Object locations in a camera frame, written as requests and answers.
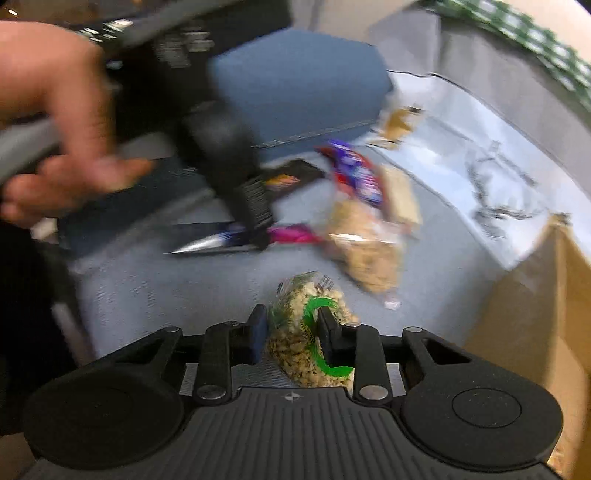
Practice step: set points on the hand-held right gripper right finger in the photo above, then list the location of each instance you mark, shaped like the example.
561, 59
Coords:
327, 334

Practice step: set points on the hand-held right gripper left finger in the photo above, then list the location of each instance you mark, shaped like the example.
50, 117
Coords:
257, 334

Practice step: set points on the black snack packet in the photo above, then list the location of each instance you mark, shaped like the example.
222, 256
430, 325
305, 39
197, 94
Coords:
291, 175

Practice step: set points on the clear bag of beige snacks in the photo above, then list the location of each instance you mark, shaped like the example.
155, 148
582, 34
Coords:
364, 254

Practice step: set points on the grey sofa seat cushion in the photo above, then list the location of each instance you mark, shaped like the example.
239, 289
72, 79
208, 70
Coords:
184, 290

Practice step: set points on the silver pink snack packet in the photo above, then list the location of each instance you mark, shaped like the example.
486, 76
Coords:
207, 242

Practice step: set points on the cardboard box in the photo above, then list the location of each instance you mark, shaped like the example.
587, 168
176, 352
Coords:
531, 323

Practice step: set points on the deer printed white cloth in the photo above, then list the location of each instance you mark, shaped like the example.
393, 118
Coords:
466, 152

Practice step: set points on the blue sofa armrest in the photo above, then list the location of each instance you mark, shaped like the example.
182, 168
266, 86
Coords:
300, 87

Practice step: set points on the person's left hand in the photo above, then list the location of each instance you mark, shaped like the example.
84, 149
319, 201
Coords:
60, 106

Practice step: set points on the clear peanut bag green label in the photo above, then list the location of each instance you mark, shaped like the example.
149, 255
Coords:
295, 314

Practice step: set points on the purple snack packet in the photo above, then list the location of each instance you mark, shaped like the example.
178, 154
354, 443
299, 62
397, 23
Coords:
355, 173

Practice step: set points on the green checkered cloth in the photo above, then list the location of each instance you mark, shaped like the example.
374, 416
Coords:
531, 32

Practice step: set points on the pale bread packet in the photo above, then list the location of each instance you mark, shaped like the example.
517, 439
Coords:
401, 198

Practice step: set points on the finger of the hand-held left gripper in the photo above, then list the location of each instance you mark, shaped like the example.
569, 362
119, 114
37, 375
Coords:
253, 207

